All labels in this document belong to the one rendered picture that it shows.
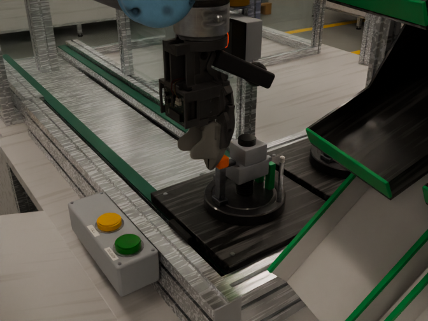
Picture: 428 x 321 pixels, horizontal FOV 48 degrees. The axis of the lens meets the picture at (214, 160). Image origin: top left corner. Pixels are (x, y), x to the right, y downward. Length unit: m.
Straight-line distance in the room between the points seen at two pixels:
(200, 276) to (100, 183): 0.31
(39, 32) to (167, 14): 1.26
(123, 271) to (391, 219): 0.38
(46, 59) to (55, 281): 0.98
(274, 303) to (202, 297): 0.12
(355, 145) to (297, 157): 0.46
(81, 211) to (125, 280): 0.17
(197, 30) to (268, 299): 0.39
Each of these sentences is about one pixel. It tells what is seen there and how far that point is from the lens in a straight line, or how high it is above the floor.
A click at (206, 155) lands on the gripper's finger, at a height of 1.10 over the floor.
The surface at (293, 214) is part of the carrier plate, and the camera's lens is 0.83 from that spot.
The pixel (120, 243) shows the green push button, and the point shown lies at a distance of 0.77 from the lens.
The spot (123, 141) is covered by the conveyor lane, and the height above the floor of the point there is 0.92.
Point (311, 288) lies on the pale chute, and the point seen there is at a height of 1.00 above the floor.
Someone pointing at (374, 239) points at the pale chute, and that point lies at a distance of 0.63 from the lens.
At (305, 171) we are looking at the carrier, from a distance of 0.95.
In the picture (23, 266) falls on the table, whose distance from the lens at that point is 0.95.
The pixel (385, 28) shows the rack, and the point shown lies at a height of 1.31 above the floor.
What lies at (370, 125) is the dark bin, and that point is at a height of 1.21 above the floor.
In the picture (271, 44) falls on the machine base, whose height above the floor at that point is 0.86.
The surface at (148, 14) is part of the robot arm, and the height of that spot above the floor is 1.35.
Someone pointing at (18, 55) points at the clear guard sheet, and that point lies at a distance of 1.99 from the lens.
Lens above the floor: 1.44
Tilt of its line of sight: 29 degrees down
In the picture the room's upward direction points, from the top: straight up
